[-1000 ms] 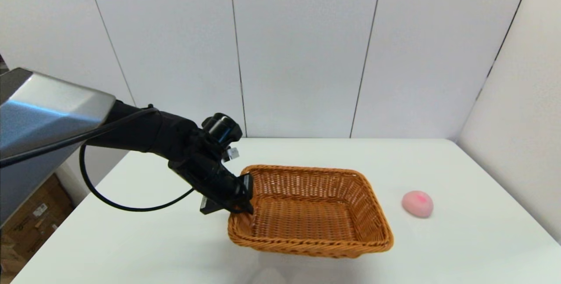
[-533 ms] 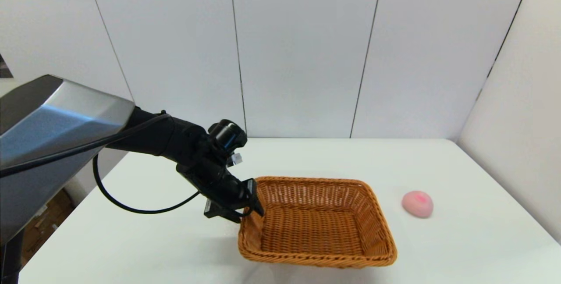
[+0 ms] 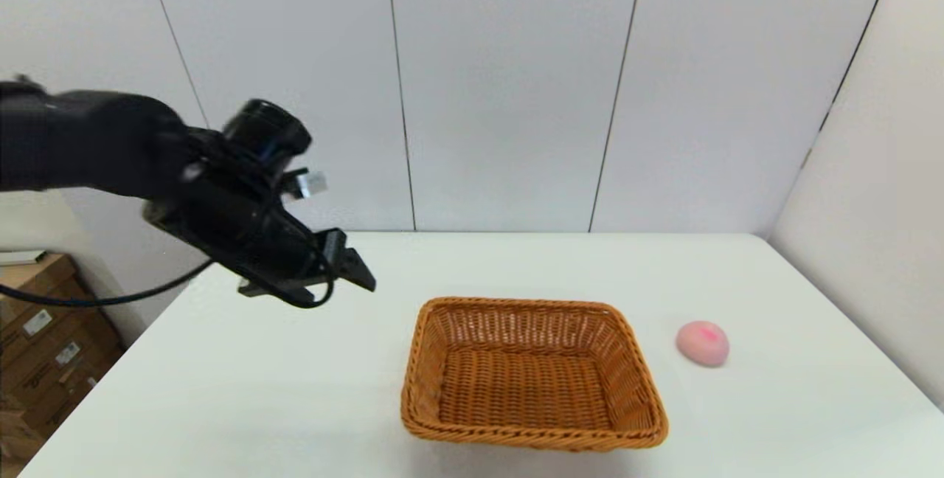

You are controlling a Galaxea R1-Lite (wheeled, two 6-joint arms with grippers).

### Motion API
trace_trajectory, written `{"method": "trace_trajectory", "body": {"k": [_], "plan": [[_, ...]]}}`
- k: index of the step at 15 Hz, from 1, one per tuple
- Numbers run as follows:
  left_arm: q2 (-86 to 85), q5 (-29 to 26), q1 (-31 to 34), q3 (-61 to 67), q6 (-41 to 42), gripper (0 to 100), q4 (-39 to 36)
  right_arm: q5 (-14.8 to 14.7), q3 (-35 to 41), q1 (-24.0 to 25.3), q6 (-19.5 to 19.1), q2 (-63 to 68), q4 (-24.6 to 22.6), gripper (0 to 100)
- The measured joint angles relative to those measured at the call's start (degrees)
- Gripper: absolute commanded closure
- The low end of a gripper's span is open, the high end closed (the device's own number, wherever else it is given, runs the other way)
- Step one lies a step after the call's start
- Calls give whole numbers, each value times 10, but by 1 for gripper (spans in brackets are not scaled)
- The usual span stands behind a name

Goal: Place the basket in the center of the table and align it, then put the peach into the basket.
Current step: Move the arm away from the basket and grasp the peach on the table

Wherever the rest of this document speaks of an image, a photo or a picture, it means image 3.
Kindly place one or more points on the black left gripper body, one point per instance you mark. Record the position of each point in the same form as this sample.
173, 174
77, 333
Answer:
236, 227

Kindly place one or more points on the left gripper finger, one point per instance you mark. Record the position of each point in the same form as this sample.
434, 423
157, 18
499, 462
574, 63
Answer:
258, 288
346, 264

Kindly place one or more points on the orange woven wicker basket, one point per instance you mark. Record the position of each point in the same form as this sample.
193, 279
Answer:
527, 389

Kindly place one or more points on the pink peach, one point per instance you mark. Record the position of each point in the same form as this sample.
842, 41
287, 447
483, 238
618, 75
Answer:
702, 345

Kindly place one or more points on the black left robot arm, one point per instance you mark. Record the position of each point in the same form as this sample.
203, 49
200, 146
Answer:
88, 139

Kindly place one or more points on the cardboard box with white label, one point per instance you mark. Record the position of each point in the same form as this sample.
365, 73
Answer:
70, 355
29, 279

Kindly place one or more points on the white flat board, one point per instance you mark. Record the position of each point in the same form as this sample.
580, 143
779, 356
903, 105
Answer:
21, 257

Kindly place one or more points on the plain brown cardboard box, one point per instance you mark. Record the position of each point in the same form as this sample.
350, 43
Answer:
51, 404

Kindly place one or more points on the crumpled brown cardboard piece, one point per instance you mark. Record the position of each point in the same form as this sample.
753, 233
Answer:
13, 437

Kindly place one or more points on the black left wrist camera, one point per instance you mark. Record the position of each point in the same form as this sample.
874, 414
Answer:
265, 131

